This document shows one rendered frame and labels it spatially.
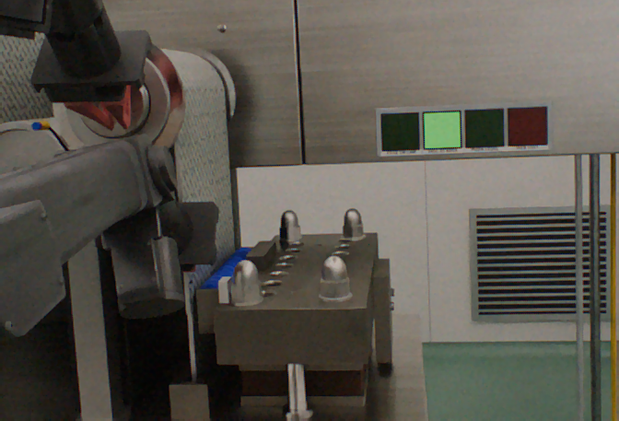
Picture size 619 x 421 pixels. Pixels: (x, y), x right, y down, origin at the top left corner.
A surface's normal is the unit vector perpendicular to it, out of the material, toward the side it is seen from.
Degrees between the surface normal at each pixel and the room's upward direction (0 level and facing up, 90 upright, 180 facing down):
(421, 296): 90
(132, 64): 47
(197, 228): 61
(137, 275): 65
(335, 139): 90
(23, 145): 90
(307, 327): 90
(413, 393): 0
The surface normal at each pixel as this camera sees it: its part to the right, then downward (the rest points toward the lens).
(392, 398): -0.05, -0.99
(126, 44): -0.08, -0.58
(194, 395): -0.12, 0.13
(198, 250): -0.12, -0.37
